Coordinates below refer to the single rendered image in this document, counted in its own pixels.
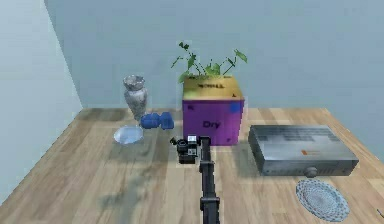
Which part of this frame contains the pale blue glass bowl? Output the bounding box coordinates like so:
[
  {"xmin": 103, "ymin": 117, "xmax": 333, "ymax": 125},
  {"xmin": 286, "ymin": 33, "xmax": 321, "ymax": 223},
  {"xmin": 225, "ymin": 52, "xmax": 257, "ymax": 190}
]
[{"xmin": 113, "ymin": 124, "xmax": 144, "ymax": 146}]

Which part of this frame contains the green house plant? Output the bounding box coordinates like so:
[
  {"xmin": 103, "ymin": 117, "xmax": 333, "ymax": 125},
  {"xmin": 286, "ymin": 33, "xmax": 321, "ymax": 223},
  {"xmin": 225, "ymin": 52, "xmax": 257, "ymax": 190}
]
[{"xmin": 170, "ymin": 41, "xmax": 249, "ymax": 84}]

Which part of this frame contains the grey stereo receiver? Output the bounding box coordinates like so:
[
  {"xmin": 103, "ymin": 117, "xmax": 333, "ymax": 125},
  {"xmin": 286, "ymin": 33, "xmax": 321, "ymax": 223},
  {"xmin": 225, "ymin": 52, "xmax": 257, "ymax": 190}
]
[{"xmin": 247, "ymin": 124, "xmax": 360, "ymax": 178}]

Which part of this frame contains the blue dumbbell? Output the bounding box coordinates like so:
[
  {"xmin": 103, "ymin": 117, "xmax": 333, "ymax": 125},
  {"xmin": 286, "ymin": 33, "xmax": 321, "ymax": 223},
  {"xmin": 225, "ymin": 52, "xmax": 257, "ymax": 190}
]
[{"xmin": 140, "ymin": 112, "xmax": 175, "ymax": 131}]

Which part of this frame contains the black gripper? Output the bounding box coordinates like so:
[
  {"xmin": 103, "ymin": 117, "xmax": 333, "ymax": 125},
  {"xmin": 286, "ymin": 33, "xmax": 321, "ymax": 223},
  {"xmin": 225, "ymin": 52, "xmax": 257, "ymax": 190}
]
[{"xmin": 169, "ymin": 136, "xmax": 197, "ymax": 165}]

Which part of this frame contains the purple and yellow block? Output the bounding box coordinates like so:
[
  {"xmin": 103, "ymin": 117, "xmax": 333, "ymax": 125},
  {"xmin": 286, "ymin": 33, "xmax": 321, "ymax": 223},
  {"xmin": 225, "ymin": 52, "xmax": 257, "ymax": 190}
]
[{"xmin": 181, "ymin": 75, "xmax": 246, "ymax": 147}]

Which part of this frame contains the blue patterned plate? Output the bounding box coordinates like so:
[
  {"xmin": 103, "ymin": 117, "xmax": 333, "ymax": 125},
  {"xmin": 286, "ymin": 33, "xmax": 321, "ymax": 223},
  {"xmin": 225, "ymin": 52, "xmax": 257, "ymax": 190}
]
[{"xmin": 295, "ymin": 179, "xmax": 351, "ymax": 223}]

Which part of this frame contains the grey marbled vase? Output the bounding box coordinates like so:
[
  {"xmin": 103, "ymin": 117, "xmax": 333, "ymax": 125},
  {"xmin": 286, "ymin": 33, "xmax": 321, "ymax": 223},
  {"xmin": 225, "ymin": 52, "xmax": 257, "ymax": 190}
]
[{"xmin": 122, "ymin": 74, "xmax": 149, "ymax": 122}]

